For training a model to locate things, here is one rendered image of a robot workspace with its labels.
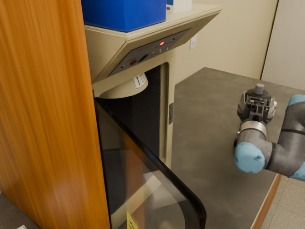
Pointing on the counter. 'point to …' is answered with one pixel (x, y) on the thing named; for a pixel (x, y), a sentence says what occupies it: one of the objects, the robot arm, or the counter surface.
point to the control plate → (138, 55)
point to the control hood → (141, 37)
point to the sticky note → (130, 222)
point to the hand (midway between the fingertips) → (256, 102)
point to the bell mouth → (127, 88)
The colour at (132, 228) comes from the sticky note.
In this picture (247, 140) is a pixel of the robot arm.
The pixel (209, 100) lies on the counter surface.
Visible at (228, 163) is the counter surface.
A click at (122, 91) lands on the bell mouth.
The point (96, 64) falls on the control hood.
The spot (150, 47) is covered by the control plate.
